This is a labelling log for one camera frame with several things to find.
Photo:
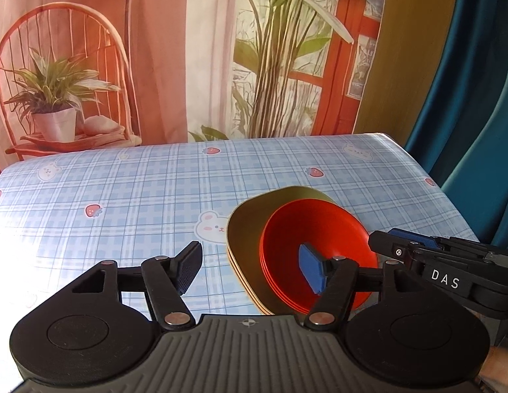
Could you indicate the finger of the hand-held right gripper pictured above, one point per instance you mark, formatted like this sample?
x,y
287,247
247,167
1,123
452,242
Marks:
x,y
426,242
387,243

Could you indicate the person's right forearm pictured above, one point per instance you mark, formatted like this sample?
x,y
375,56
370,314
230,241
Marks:
x,y
497,361

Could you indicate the blue plaid tablecloth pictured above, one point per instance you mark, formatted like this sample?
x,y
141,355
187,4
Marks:
x,y
135,196

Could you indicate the printed backdrop cloth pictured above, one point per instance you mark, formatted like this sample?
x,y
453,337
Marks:
x,y
188,49

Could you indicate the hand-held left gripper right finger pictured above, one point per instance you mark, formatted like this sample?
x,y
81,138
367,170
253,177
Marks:
x,y
310,266

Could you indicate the teal curtain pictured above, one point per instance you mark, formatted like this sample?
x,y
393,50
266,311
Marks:
x,y
471,110

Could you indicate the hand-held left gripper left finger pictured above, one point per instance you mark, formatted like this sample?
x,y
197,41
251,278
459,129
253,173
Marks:
x,y
189,268

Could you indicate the green plate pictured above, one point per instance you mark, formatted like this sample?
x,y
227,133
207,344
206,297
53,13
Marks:
x,y
246,233
234,268

